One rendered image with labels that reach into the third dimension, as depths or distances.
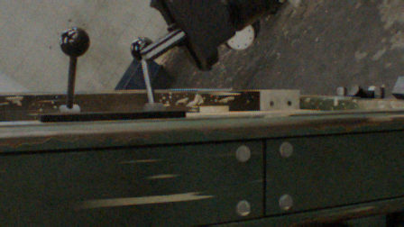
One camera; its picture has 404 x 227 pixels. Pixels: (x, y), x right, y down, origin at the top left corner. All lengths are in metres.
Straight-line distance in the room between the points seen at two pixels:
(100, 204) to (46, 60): 5.91
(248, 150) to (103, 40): 5.99
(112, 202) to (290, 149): 0.18
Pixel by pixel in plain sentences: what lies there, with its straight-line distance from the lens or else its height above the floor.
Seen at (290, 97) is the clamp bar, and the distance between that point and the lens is 1.39.
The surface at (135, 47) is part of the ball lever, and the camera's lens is 0.77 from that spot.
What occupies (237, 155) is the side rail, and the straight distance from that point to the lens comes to 0.48.
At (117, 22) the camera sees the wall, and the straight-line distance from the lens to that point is 6.49.
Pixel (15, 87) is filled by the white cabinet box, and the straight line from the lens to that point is 4.91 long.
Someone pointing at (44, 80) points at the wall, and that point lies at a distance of 6.33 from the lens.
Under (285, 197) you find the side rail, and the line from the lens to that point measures 0.51.
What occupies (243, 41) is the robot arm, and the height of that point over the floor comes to 1.12.
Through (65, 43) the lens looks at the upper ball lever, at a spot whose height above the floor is 1.54.
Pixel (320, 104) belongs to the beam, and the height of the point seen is 0.90.
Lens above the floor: 1.59
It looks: 22 degrees down
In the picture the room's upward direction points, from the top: 55 degrees counter-clockwise
